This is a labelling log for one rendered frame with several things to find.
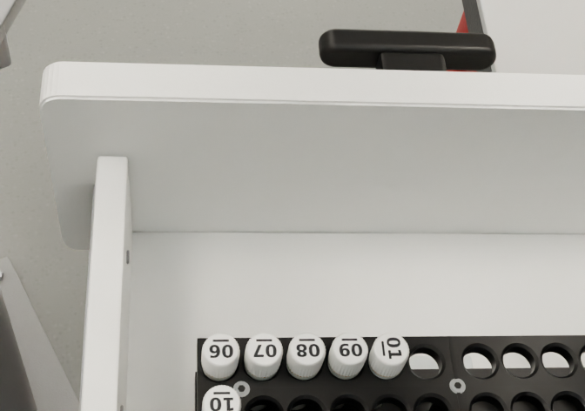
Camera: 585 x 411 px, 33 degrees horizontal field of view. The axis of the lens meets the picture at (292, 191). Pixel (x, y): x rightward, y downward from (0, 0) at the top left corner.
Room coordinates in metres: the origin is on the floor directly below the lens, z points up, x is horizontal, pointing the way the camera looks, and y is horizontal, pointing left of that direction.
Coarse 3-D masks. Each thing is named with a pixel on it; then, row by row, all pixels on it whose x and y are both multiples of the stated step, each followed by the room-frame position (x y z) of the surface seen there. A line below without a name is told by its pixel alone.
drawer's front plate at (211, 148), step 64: (64, 64) 0.22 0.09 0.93; (128, 64) 0.23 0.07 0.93; (192, 64) 0.23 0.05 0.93; (64, 128) 0.21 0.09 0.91; (128, 128) 0.21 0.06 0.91; (192, 128) 0.22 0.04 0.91; (256, 128) 0.22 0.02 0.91; (320, 128) 0.23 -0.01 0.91; (384, 128) 0.23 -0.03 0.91; (448, 128) 0.24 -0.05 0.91; (512, 128) 0.24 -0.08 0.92; (576, 128) 0.25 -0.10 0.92; (64, 192) 0.21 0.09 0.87; (192, 192) 0.22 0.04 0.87; (256, 192) 0.22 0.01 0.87; (320, 192) 0.23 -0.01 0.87; (384, 192) 0.23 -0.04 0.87; (448, 192) 0.24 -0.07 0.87; (512, 192) 0.25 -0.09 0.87; (576, 192) 0.25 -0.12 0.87
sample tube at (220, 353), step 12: (216, 336) 0.14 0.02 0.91; (228, 336) 0.14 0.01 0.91; (204, 348) 0.13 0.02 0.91; (216, 348) 0.13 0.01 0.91; (228, 348) 0.13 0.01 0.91; (204, 360) 0.13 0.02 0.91; (216, 360) 0.13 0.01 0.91; (228, 360) 0.13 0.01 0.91; (204, 372) 0.13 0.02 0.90; (216, 372) 0.13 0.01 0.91; (228, 372) 0.13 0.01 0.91
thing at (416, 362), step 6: (414, 360) 0.17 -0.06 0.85; (420, 360) 0.17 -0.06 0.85; (426, 360) 0.17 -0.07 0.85; (432, 360) 0.17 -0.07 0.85; (468, 360) 0.18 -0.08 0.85; (414, 366) 0.17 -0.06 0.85; (420, 366) 0.17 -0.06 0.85; (426, 366) 0.17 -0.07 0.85; (432, 366) 0.17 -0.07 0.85; (468, 366) 0.17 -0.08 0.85
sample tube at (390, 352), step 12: (384, 336) 0.15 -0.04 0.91; (396, 336) 0.15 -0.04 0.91; (372, 348) 0.14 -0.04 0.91; (384, 348) 0.14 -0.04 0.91; (396, 348) 0.14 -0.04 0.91; (408, 348) 0.14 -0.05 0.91; (372, 360) 0.14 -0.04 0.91; (384, 360) 0.14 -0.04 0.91; (396, 360) 0.14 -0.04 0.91; (384, 372) 0.14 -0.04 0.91; (396, 372) 0.14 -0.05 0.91
